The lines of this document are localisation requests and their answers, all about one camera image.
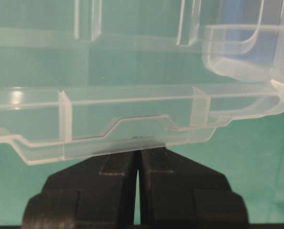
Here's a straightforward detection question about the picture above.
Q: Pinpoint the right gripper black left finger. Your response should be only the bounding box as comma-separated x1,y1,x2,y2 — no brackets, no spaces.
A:
21,151,138,229

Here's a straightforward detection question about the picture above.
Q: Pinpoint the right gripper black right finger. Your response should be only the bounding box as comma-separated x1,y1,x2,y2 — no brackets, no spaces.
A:
137,147,250,229

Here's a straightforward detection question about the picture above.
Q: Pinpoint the clear plastic box lid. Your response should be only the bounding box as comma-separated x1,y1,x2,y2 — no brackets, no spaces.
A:
0,80,284,165

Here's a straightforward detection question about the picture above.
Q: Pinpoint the clear plastic storage box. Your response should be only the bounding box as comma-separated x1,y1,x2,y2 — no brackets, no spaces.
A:
0,0,284,84

